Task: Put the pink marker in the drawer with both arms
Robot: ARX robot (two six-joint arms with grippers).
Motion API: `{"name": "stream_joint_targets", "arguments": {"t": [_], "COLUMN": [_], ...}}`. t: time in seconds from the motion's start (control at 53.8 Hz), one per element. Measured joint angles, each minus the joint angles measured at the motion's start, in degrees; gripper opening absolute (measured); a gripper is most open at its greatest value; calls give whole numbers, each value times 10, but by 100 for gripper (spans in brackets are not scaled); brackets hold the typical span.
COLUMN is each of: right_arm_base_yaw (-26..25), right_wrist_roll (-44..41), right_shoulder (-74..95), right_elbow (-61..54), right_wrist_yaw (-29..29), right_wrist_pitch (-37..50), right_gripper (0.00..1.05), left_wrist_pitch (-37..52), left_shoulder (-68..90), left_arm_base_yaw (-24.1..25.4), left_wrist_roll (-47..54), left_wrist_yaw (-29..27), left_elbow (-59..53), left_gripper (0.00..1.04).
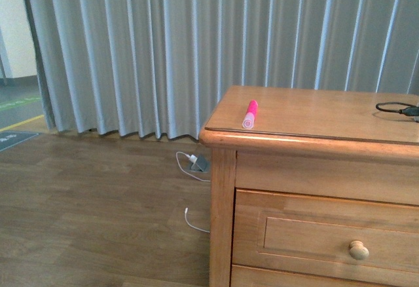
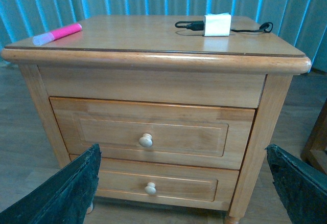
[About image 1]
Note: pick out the round wooden drawer knob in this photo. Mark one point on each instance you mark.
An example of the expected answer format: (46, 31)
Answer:
(358, 251)

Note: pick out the pink marker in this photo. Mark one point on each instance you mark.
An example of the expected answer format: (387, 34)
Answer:
(250, 116)

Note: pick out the wooden nightstand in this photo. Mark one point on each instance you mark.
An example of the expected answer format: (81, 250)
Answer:
(318, 143)

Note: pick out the grey pleated curtain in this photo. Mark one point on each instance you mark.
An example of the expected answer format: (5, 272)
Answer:
(160, 66)

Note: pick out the grey floor socket box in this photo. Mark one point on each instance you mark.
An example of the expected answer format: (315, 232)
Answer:
(201, 165)

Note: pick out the dark floor mat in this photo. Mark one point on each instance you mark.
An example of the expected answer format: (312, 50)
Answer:
(11, 138)

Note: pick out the wooden drawer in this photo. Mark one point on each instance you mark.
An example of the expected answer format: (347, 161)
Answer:
(248, 276)
(311, 235)

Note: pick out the white charger adapter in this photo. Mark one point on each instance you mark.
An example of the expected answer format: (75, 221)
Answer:
(192, 158)

